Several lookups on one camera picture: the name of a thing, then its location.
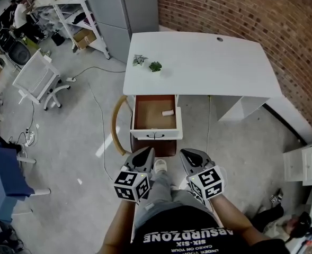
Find white desk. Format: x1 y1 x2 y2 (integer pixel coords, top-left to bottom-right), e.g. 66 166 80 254
122 31 286 123

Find person's white shoe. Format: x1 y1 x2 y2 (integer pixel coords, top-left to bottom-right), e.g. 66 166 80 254
154 159 168 173

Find white refrigerator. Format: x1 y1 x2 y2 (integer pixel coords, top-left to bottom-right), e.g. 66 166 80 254
81 0 161 65

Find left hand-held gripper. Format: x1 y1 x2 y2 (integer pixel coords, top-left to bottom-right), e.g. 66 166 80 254
113 147 156 204

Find person's grey trousers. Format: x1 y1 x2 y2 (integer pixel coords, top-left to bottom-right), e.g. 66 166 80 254
133 168 225 230

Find thin pale hanging cable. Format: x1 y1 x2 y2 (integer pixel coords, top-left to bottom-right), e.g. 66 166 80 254
207 95 212 153

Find white display cabinet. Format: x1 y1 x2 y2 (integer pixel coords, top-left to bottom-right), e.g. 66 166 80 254
282 139 312 254

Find black office chair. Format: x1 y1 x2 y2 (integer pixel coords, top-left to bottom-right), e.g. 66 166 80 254
8 40 31 65

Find wooden chair with brown seat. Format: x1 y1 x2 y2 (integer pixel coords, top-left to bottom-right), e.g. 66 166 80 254
111 95 178 158

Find person's black printed shirt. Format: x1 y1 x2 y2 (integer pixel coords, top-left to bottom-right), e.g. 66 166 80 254
130 212 291 254

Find cardboard box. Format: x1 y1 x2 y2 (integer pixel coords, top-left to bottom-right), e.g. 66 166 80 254
73 28 97 50

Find long thin floor cable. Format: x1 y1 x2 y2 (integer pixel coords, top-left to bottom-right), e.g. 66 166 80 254
87 81 113 182

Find pale leaf potted plant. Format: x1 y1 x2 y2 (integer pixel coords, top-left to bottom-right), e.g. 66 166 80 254
132 53 149 67

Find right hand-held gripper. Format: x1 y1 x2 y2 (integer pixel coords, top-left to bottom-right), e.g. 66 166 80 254
179 148 227 201

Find black waste bin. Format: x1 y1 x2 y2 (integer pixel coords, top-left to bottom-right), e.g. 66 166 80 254
51 31 66 47

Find person's right forearm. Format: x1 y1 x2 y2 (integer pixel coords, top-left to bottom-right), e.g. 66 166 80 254
210 194 268 242

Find green succulent potted plant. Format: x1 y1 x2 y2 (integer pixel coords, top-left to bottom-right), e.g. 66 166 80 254
148 61 163 74

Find wooden drawer with white front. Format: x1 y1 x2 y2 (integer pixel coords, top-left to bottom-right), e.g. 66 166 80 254
130 94 183 141

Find person's left forearm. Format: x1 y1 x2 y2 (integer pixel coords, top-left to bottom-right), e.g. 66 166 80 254
97 199 138 254

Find grey floor cable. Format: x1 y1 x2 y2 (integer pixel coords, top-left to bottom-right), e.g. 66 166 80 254
73 66 127 79

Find white mesh office chair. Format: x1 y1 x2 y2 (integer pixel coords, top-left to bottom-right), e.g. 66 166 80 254
12 49 71 111

